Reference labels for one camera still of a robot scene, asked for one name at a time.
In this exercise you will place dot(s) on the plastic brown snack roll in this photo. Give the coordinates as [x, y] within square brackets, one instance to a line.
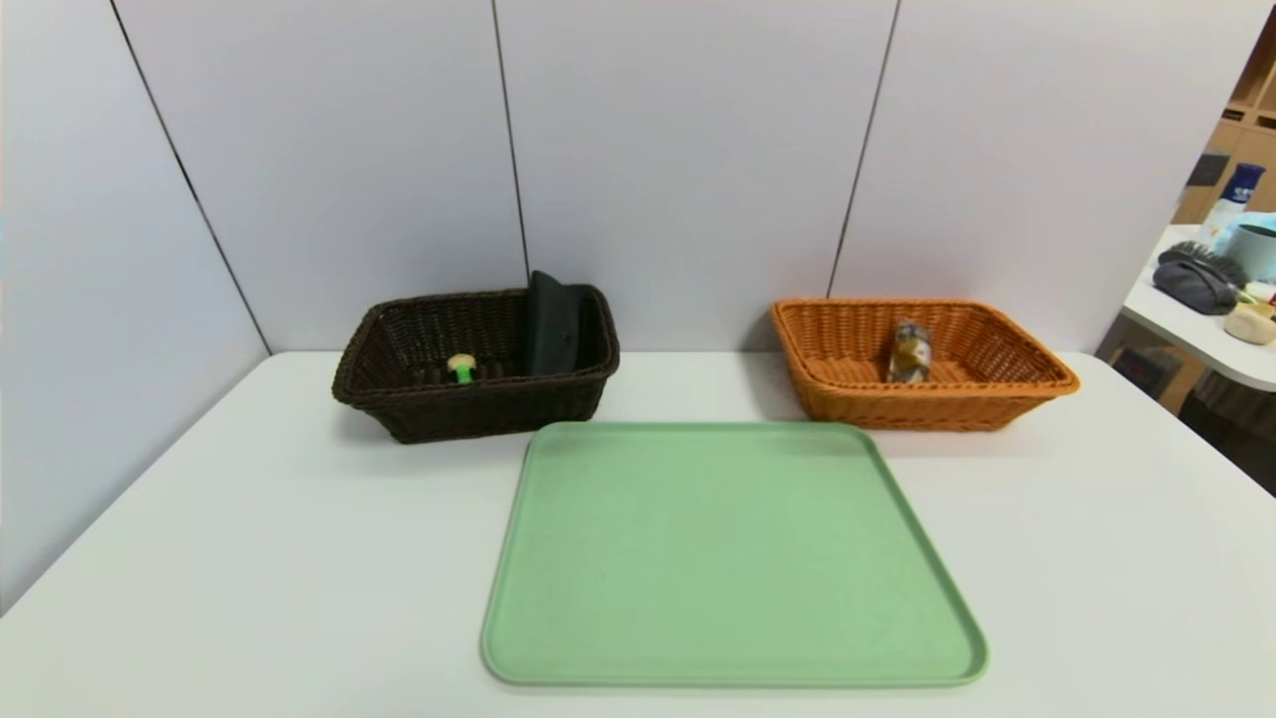
[909, 354]

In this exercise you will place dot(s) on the dark brown wicker basket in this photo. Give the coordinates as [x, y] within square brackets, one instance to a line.
[478, 409]

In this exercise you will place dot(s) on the orange wicker basket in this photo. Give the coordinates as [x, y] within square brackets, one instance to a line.
[847, 399]

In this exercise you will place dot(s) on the light green plastic tray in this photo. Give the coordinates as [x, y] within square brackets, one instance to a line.
[728, 578]

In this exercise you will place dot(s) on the white side table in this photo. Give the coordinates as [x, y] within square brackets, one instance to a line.
[1176, 324]

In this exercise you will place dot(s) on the brown cardboard box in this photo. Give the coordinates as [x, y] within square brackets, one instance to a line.
[1186, 384]

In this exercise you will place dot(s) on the grey black pouch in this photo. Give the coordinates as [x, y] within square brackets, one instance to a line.
[1196, 284]

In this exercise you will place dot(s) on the beige round object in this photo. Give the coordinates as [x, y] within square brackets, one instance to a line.
[1251, 324]

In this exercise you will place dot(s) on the white bottle with blue cap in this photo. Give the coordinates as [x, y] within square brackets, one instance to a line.
[1234, 199]

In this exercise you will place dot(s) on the teal cup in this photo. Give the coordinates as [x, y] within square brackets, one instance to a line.
[1256, 254]

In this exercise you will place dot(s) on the wooden shelf unit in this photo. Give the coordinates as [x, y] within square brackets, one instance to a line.
[1246, 140]

